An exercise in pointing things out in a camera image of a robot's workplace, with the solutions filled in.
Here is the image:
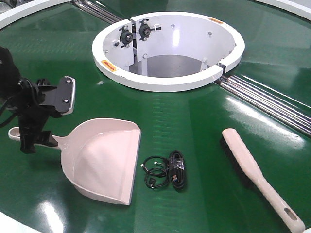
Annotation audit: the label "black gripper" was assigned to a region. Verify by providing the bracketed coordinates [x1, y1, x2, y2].
[17, 76, 76, 154]

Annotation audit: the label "pink plastic dustpan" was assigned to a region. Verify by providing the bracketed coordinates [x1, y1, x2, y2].
[8, 118, 142, 206]

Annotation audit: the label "thin black cable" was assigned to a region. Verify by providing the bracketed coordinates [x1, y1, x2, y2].
[140, 156, 171, 189]

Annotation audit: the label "thick black USB cable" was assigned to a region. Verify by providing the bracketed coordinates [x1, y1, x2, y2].
[168, 150, 188, 191]

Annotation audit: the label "pink hand brush black bristles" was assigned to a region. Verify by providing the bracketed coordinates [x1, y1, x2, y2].
[221, 128, 306, 233]

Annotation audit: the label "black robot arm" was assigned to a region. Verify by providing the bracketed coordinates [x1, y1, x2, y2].
[0, 47, 76, 153]

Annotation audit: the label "white outer rim top left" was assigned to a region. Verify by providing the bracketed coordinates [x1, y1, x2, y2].
[0, 0, 70, 29]

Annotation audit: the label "metal rollers top gap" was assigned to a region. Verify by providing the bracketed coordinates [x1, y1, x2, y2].
[71, 0, 123, 24]

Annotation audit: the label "metal rollers gap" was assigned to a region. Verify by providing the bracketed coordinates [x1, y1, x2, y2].
[215, 75, 311, 137]
[71, 0, 123, 24]

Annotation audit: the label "metal rollers right gap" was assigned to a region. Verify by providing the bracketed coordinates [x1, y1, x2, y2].
[215, 75, 311, 137]

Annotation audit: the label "black bearing mount left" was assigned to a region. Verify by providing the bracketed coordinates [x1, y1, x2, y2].
[120, 25, 133, 48]

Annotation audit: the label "black bearing mount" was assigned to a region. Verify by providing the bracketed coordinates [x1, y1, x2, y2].
[120, 25, 133, 48]
[138, 19, 162, 41]

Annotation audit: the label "black bearing mount right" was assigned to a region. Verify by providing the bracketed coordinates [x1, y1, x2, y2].
[138, 19, 162, 41]

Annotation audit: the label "white central ring housing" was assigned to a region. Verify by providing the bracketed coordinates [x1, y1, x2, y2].
[92, 12, 245, 92]

